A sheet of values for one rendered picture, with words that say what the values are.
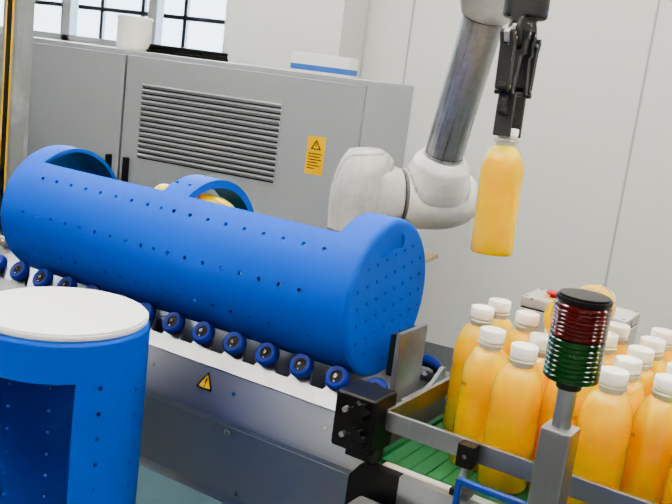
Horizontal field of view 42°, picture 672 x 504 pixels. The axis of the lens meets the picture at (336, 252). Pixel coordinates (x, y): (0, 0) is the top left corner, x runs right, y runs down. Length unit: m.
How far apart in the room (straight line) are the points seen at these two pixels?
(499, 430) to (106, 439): 0.61
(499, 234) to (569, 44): 2.90
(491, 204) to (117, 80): 2.55
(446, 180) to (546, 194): 2.14
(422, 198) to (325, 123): 1.12
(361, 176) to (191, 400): 0.83
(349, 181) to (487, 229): 0.79
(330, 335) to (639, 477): 0.52
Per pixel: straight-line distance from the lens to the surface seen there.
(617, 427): 1.27
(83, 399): 1.42
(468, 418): 1.38
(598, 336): 1.03
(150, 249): 1.69
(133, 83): 3.80
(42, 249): 1.93
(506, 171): 1.52
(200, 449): 1.75
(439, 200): 2.30
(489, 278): 4.50
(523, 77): 1.58
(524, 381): 1.30
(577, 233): 4.38
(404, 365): 1.54
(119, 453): 1.50
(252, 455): 1.65
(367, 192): 2.25
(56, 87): 4.06
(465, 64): 2.18
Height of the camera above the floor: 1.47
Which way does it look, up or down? 12 degrees down
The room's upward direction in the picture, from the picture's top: 7 degrees clockwise
